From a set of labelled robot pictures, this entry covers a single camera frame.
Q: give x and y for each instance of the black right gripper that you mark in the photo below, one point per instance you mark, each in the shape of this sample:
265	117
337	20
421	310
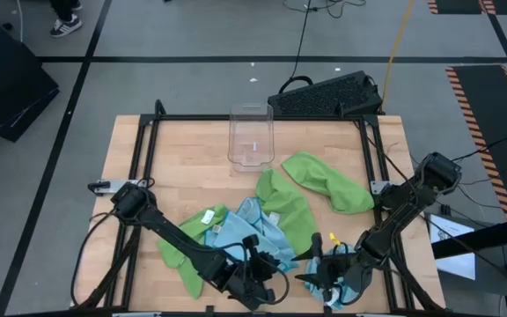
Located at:
359	273

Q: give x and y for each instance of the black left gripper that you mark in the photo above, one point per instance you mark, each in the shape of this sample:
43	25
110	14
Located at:
242	286

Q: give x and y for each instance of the green microfiber towel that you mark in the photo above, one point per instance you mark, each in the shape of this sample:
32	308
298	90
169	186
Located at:
192	282
324	180
288	211

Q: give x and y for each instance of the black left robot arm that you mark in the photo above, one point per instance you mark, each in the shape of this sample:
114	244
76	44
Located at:
170	233

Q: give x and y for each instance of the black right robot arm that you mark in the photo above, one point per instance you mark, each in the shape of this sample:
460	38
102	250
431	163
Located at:
403	207

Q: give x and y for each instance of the clear plastic bin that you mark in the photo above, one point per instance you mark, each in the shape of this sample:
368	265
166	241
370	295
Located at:
251	145

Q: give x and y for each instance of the black perforated computer case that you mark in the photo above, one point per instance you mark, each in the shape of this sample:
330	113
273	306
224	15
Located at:
324	94

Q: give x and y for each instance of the black metal beam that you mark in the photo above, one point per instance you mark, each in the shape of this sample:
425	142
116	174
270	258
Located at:
491	235

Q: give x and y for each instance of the black cabinet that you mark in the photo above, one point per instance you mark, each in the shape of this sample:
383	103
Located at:
7	88

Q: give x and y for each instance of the person's shoe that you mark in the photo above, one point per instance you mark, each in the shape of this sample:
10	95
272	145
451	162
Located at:
65	27
76	5

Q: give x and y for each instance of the person's leg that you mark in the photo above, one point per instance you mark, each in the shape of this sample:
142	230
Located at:
62	9

